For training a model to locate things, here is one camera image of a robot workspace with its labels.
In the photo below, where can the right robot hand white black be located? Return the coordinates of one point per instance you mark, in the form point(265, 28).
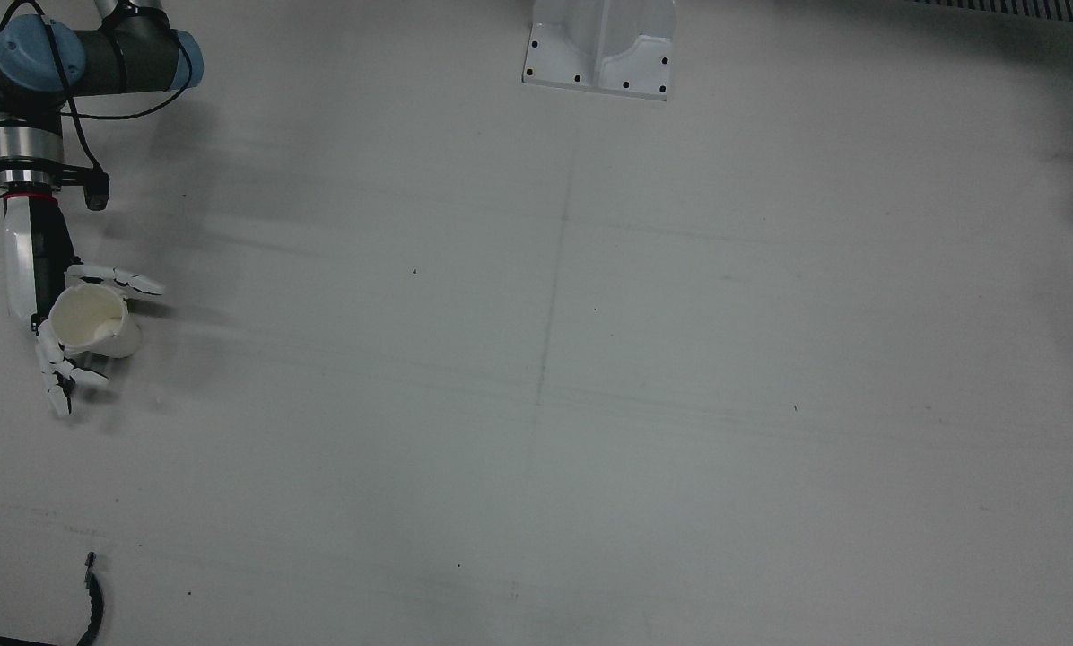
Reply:
point(30, 260)

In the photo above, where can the beige paper cup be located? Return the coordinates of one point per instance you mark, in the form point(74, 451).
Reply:
point(88, 318)

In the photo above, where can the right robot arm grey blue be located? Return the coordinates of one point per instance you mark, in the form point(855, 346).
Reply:
point(115, 63)

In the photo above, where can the black striped floor grating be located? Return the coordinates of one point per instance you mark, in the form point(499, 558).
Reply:
point(1021, 9)

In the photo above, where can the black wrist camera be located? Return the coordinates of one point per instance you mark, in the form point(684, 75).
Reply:
point(97, 190)

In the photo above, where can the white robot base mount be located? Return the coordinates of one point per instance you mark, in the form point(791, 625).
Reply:
point(590, 45)

